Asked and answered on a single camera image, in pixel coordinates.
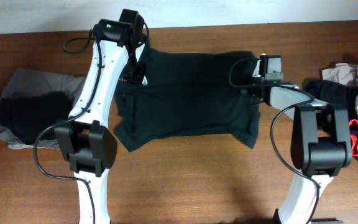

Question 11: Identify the white crumpled garment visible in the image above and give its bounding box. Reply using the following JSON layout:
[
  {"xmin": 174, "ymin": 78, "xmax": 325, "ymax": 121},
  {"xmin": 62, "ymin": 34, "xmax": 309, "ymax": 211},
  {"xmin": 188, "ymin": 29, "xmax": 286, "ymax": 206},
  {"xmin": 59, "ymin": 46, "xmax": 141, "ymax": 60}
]
[{"xmin": 322, "ymin": 63, "xmax": 358, "ymax": 87}]

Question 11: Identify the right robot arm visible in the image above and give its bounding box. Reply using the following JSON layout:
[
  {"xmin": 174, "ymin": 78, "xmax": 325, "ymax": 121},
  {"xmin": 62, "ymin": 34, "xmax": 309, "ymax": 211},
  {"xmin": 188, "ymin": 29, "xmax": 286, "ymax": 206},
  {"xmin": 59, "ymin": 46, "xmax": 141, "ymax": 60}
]
[{"xmin": 252, "ymin": 54, "xmax": 351, "ymax": 224}]

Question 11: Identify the left black cable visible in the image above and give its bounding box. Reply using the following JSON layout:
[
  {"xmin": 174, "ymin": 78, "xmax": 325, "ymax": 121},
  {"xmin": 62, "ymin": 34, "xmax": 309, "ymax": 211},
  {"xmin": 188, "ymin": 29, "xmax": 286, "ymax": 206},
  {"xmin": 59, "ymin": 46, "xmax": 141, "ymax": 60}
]
[{"xmin": 33, "ymin": 20, "xmax": 150, "ymax": 224}]

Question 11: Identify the black cable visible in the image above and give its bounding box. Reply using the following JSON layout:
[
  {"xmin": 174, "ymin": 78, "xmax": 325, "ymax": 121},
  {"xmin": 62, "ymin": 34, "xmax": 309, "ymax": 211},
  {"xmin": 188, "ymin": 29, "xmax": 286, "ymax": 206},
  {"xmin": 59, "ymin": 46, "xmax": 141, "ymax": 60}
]
[
  {"xmin": 228, "ymin": 57, "xmax": 321, "ymax": 224},
  {"xmin": 33, "ymin": 20, "xmax": 150, "ymax": 224}
]

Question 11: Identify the right black cable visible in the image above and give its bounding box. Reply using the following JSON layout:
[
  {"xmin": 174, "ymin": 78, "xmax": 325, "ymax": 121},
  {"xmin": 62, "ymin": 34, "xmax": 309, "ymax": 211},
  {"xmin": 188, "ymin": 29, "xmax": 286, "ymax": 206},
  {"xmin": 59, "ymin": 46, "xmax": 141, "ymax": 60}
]
[{"xmin": 228, "ymin": 57, "xmax": 321, "ymax": 224}]

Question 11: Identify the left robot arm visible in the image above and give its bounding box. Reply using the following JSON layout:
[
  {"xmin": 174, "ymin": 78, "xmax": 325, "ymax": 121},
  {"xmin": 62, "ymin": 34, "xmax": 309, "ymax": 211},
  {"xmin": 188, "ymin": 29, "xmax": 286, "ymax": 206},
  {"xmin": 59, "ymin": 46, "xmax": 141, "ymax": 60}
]
[{"xmin": 54, "ymin": 9, "xmax": 147, "ymax": 223}]

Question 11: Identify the black and red garment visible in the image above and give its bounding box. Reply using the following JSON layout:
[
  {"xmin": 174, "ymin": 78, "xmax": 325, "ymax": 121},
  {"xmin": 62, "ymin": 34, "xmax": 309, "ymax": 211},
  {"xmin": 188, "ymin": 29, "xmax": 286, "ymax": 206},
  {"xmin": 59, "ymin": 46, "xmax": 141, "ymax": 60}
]
[{"xmin": 303, "ymin": 79, "xmax": 358, "ymax": 161}]

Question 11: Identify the black folded shirt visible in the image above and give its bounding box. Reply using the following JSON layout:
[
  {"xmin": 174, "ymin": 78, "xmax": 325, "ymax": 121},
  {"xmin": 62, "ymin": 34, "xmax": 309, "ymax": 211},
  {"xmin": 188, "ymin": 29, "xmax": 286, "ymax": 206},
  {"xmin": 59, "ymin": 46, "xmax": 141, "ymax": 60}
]
[{"xmin": 0, "ymin": 91, "xmax": 72, "ymax": 144}]

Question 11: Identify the black Nike t-shirt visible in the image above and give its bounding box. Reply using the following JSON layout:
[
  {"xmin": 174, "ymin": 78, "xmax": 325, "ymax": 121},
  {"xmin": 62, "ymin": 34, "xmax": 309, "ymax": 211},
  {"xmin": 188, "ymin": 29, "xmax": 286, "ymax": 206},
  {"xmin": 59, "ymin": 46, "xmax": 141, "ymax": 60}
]
[{"xmin": 114, "ymin": 43, "xmax": 260, "ymax": 152}]

